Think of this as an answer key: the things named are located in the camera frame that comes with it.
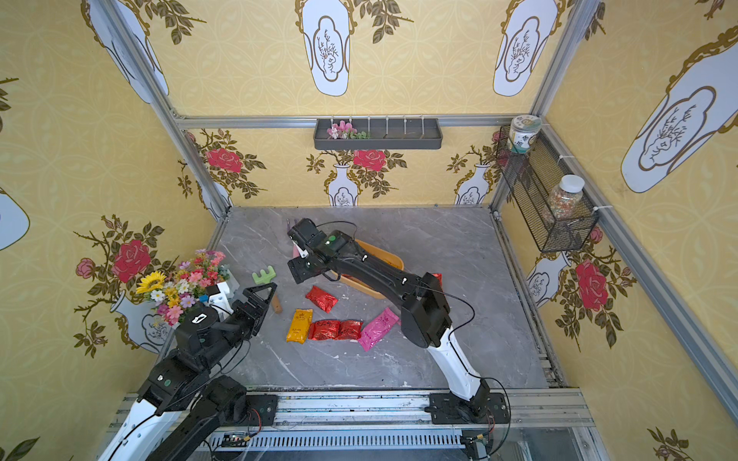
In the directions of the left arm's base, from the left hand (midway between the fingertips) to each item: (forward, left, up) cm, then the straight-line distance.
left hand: (265, 292), depth 71 cm
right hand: (+15, -9, -7) cm, 19 cm away
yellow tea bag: (-2, -5, -20) cm, 20 cm away
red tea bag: (-2, -12, -20) cm, 23 cm away
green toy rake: (+18, +10, -23) cm, 31 cm away
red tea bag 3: (+8, -11, -20) cm, 24 cm away
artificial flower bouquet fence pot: (+3, +27, -5) cm, 27 cm away
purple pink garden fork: (+28, +1, -22) cm, 36 cm away
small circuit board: (-28, +9, -26) cm, 39 cm away
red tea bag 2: (-3, -20, -19) cm, 28 cm away
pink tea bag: (-3, -29, -19) cm, 35 cm away
